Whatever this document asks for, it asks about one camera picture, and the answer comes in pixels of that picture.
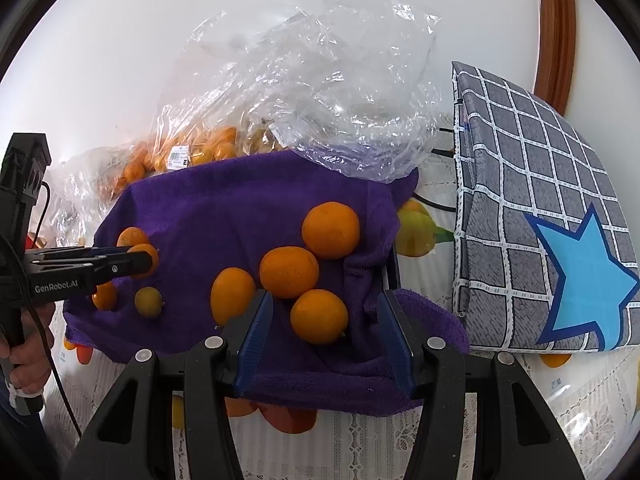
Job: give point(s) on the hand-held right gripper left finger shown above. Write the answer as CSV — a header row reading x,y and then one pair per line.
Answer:
x,y
255,345

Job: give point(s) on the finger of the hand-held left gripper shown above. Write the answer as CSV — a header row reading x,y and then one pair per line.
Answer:
x,y
125,265
110,249

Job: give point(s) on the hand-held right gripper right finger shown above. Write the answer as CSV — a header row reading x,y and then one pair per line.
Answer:
x,y
397,355

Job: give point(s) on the small greenish orange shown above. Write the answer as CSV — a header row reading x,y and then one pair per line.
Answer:
x,y
148,302

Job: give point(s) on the oval orange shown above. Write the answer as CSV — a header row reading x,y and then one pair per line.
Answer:
x,y
231,292

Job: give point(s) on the large orange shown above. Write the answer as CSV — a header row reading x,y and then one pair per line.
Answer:
x,y
331,230
289,272
319,316

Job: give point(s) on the bag of small oranges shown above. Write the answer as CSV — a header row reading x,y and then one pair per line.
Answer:
x,y
130,170

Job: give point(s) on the labelled bag of oranges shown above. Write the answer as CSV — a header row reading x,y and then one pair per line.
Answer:
x,y
220,142

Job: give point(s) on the person's left hand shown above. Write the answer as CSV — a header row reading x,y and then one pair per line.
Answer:
x,y
37,355

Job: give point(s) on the fruit print tablecloth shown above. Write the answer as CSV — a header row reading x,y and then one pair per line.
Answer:
x,y
350,450

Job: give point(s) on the purple towel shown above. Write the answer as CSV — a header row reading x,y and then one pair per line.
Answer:
x,y
225,210

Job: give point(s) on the bag of yellow fruit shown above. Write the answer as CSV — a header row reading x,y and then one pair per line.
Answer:
x,y
260,140

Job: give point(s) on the grey checked star cushion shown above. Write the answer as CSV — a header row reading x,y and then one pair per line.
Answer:
x,y
520,170

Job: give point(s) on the large clear plastic bag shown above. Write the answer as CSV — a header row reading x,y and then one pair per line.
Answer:
x,y
325,85

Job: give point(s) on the brown wooden door frame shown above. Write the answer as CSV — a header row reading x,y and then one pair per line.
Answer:
x,y
555,35

